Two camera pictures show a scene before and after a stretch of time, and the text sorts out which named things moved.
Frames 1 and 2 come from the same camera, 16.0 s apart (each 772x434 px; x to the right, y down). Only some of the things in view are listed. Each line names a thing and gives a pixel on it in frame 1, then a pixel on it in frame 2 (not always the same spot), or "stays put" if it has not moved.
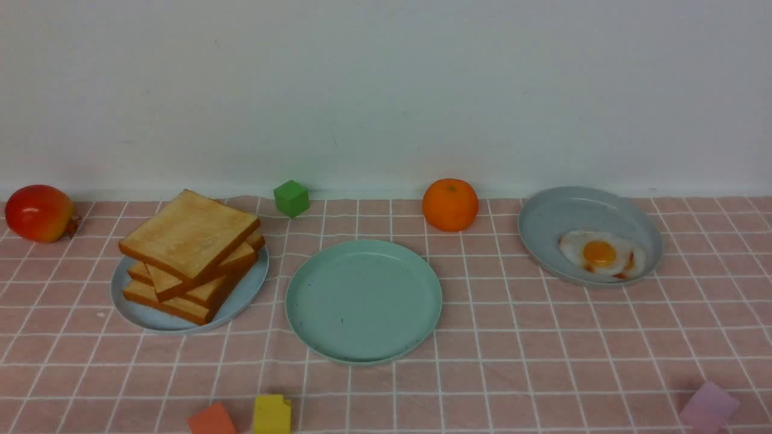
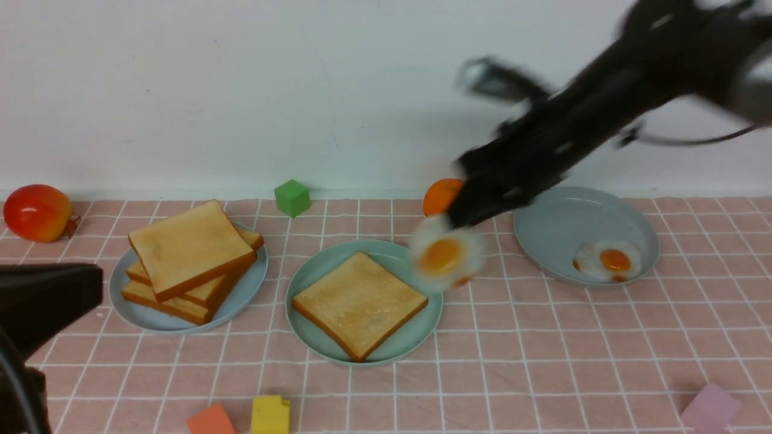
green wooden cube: x=291 y=199 stays put
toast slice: x=190 y=233 → x=359 y=304
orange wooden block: x=214 y=419 stays put
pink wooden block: x=708 y=409 stays put
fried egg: x=608 y=253 → x=444 y=256
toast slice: x=181 y=308 stays put
